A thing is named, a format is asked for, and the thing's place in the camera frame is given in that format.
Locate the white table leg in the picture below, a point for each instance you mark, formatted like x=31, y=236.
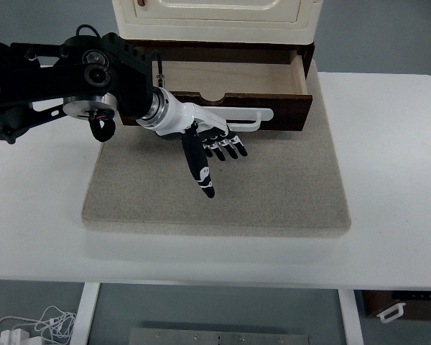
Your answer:
x=351, y=320
x=84, y=316

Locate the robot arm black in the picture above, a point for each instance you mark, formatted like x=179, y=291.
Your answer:
x=75, y=75

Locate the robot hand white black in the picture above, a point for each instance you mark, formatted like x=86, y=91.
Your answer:
x=181, y=115

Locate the white charger block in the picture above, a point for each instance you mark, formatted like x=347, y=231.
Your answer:
x=14, y=337

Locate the grey metal plate with screws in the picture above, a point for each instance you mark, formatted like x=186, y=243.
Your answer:
x=219, y=338

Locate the grey fabric mat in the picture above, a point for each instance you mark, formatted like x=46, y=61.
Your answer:
x=273, y=187

